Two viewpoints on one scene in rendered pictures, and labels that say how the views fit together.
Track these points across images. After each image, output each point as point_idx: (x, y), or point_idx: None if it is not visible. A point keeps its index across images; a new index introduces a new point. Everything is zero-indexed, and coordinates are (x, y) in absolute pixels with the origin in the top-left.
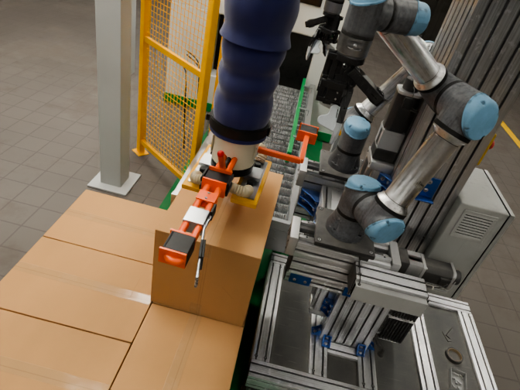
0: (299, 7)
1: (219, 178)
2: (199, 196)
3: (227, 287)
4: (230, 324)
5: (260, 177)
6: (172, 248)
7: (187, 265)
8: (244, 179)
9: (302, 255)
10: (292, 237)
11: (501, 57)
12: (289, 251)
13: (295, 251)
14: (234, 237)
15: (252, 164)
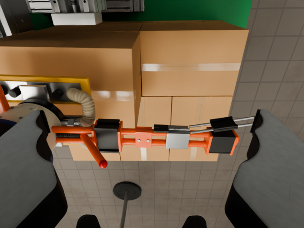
0: None
1: (108, 137)
2: (147, 145)
3: (137, 60)
4: (140, 41)
5: (39, 86)
6: (231, 147)
7: (137, 97)
8: (51, 100)
9: (98, 0)
10: (95, 21)
11: None
12: (100, 17)
13: (98, 10)
14: (115, 78)
15: (33, 104)
